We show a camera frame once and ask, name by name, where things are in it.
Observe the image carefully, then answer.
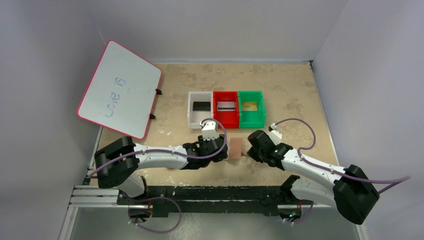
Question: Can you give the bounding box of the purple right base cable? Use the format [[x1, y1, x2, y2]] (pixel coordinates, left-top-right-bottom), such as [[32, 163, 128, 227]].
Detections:
[[281, 195, 316, 227]]

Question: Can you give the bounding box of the brown leather card holder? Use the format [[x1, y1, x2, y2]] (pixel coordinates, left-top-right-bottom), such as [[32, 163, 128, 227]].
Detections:
[[227, 137, 250, 160]]

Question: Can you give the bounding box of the silver striped card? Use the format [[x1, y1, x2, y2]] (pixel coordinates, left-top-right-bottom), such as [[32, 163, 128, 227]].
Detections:
[[216, 101, 236, 112]]

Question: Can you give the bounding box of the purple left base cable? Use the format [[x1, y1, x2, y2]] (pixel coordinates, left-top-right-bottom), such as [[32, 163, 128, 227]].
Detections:
[[127, 196, 183, 234]]

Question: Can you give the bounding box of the green plastic bin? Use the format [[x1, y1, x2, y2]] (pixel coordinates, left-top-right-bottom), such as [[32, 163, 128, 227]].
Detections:
[[237, 91, 267, 129]]

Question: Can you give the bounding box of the red plastic bin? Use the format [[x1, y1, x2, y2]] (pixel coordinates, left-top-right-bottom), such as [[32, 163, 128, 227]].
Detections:
[[213, 91, 240, 129]]

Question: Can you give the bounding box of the white plastic bin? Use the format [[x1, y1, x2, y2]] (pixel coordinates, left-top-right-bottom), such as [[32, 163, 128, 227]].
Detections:
[[187, 91, 213, 129]]

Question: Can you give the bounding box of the gold card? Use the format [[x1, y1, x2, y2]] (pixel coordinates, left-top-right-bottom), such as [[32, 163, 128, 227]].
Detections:
[[241, 101, 258, 112]]

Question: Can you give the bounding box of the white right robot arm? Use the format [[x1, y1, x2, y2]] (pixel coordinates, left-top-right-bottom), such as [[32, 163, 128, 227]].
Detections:
[[247, 130, 380, 225]]

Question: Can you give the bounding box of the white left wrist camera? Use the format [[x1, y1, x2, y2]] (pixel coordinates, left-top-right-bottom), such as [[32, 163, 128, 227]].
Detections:
[[200, 120, 219, 141]]

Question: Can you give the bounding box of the pink framed whiteboard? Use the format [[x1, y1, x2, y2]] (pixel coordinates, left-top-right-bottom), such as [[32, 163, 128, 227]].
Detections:
[[76, 40, 162, 139]]

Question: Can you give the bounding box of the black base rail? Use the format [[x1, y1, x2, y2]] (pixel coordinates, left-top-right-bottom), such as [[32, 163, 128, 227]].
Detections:
[[117, 185, 311, 220]]

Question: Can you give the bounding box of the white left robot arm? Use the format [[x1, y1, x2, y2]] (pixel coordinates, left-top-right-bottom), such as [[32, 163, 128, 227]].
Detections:
[[89, 134, 228, 205]]

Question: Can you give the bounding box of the black card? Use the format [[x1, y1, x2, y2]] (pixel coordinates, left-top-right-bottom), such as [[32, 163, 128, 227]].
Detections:
[[192, 101, 211, 112]]

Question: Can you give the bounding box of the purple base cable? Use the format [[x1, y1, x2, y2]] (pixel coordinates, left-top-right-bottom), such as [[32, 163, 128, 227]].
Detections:
[[281, 195, 316, 227], [127, 196, 183, 234]]

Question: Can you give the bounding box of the aluminium frame rail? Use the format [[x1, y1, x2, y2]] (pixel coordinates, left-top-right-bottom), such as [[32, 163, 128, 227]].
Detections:
[[69, 185, 312, 209]]

